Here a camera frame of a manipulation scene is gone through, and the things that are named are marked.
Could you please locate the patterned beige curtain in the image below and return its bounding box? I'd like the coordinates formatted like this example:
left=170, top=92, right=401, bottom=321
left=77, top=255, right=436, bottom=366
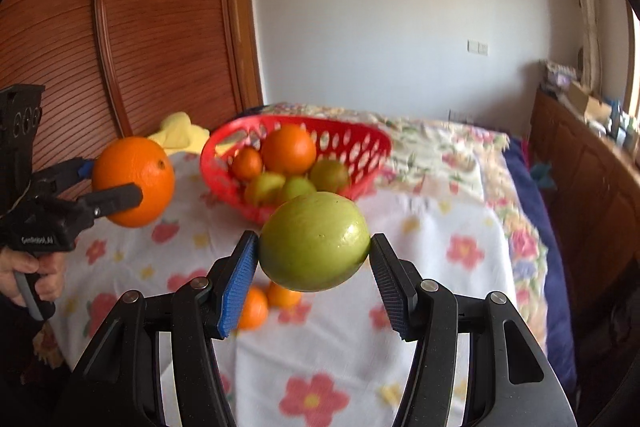
left=555, top=0, right=606, bottom=92

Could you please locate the large orange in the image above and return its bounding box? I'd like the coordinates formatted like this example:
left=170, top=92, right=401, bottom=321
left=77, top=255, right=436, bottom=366
left=91, top=136, right=176, bottom=229
left=261, top=125, right=317, bottom=176

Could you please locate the white floral bed sheet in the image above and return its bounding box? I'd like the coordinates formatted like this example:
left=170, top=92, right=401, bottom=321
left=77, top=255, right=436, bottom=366
left=47, top=147, right=516, bottom=427

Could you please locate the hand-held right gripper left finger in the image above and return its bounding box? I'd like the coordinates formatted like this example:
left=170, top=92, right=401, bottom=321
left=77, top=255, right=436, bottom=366
left=64, top=231, right=260, bottom=427

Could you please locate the wooden framed window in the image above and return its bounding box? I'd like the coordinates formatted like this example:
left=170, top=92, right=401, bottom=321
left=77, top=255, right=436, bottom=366
left=622, top=2, right=640, bottom=118

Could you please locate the small tangerine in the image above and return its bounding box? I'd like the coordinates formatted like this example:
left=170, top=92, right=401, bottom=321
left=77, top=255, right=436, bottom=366
left=266, top=281, right=303, bottom=308
left=231, top=147, right=264, bottom=180
left=237, top=286, right=270, bottom=330

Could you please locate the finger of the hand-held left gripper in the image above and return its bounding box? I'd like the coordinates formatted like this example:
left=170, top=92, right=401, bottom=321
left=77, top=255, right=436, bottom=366
left=70, top=183, right=144, bottom=230
left=30, top=158, right=96, bottom=200

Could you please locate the green round fruit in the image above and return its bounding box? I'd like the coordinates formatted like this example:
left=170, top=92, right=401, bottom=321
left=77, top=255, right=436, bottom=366
left=280, top=176, right=318, bottom=202
left=244, top=172, right=287, bottom=206
left=309, top=158, right=351, bottom=194
left=258, top=192, right=372, bottom=293

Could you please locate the wooden wardrobe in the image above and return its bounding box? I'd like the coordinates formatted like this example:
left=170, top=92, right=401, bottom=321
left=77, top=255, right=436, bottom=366
left=0, top=0, right=265, bottom=188

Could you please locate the yellow cloth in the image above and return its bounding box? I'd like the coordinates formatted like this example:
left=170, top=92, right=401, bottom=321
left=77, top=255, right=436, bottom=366
left=146, top=112, right=211, bottom=155

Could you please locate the red perforated plastic basket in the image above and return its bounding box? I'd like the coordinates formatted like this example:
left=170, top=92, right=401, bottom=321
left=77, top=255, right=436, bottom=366
left=200, top=115, right=393, bottom=226

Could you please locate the open cardboard box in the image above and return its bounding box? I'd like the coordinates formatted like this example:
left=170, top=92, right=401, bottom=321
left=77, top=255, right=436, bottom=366
left=570, top=81, right=612, bottom=118

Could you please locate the navy blue blanket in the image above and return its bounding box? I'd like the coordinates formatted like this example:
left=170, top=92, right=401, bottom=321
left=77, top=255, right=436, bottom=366
left=502, top=134, right=578, bottom=403

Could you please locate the teal cloth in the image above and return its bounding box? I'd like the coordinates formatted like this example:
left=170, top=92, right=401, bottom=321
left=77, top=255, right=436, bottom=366
left=530, top=162, right=556, bottom=190

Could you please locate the wooden low cabinet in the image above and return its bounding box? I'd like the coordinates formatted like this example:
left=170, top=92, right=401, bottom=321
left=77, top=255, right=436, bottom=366
left=530, top=87, right=640, bottom=358

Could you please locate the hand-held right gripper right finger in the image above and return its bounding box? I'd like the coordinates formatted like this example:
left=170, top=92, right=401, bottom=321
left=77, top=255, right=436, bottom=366
left=369, top=233, right=576, bottom=427

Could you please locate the patchwork floral quilt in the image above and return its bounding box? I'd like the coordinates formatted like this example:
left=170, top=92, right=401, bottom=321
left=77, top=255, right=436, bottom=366
left=240, top=102, right=546, bottom=338

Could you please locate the person's left hand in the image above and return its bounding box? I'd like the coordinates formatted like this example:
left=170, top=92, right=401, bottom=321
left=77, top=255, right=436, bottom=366
left=0, top=249, right=67, bottom=308

